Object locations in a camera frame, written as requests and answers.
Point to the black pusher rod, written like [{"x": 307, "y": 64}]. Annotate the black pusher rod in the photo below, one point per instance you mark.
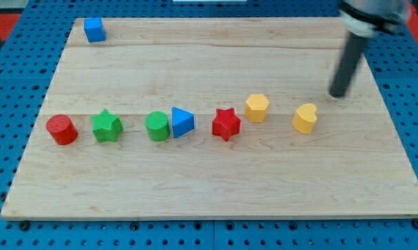
[{"x": 347, "y": 66}]

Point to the yellow hexagon block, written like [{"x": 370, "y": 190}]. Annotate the yellow hexagon block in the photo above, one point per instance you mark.
[{"x": 256, "y": 108}]

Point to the yellow heart block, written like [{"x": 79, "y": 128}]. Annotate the yellow heart block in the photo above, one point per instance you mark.
[{"x": 305, "y": 118}]

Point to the blue cube block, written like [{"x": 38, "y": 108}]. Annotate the blue cube block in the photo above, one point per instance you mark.
[{"x": 94, "y": 29}]

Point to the red star block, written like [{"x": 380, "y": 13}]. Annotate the red star block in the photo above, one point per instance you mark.
[{"x": 226, "y": 123}]

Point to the wooden board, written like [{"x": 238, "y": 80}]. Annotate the wooden board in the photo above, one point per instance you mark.
[{"x": 352, "y": 165}]

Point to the green cylinder block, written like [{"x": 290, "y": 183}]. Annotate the green cylinder block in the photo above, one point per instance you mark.
[{"x": 157, "y": 124}]

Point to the red cylinder block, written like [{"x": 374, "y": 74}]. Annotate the red cylinder block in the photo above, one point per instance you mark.
[{"x": 62, "y": 129}]

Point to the green star block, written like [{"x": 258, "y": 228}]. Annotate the green star block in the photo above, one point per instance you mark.
[{"x": 106, "y": 126}]

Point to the blue triangle block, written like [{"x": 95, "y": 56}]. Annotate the blue triangle block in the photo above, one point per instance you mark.
[{"x": 182, "y": 121}]

